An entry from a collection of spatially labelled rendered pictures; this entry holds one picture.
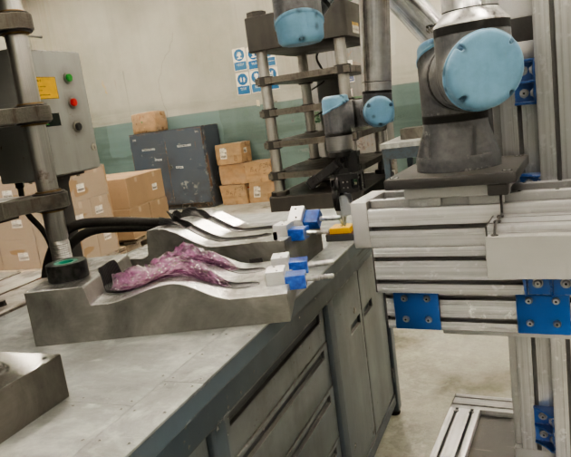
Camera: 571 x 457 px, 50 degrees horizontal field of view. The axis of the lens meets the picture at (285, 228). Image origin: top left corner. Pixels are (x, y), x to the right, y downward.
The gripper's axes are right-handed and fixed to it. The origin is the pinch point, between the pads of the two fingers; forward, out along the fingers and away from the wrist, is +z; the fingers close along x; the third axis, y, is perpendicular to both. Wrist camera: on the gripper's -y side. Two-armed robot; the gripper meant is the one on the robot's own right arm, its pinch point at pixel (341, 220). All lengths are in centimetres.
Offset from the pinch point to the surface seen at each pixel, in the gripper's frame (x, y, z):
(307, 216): -22.2, -1.7, -6.3
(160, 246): -39, -36, -4
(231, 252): -38.6, -16.0, -1.7
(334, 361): -20.2, 0.0, 34.1
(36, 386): -104, -15, 1
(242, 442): -73, -1, 27
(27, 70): -28, -76, -54
